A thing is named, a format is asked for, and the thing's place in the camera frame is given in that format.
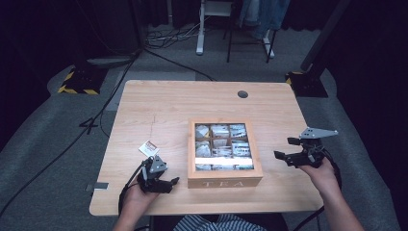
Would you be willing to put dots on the grey tape strip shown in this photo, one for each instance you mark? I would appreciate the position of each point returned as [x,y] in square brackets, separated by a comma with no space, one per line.
[97,186]

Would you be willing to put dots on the grey round stand foot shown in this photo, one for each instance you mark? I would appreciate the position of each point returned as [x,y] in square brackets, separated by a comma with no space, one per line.
[110,61]

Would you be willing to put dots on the black metal stool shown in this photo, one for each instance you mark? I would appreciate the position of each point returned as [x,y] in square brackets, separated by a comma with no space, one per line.
[250,48]

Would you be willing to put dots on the wooden tea box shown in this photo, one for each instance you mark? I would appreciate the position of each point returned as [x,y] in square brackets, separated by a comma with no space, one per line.
[224,179]

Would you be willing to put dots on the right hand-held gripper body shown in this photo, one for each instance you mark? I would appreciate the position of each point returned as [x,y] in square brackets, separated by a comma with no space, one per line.
[309,150]

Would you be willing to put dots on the person's right hand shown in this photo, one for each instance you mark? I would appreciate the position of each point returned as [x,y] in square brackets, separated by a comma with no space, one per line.
[322,178]

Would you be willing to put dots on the black slanted stand pole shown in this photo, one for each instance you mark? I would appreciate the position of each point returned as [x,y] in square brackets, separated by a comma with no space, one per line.
[324,35]

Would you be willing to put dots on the white desk leg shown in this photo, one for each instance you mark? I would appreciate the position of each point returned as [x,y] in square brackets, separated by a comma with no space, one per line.
[201,29]

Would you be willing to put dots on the black yellow striped stand base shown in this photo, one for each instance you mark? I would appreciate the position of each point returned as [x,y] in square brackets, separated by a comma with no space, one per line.
[81,82]
[308,85]

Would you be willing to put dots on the person's left hand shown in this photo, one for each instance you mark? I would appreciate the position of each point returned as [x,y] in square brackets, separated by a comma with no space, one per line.
[136,200]

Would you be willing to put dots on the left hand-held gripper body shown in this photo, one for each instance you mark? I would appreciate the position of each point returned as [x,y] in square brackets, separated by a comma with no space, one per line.
[154,174]

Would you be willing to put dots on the group of tea bags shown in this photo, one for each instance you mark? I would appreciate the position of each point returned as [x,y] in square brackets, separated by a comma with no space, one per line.
[223,144]

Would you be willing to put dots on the person's striped shirt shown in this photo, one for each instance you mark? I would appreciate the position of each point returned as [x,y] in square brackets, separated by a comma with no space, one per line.
[221,224]

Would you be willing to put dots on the white tea bag sachet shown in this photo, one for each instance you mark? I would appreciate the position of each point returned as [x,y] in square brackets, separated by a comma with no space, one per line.
[149,148]

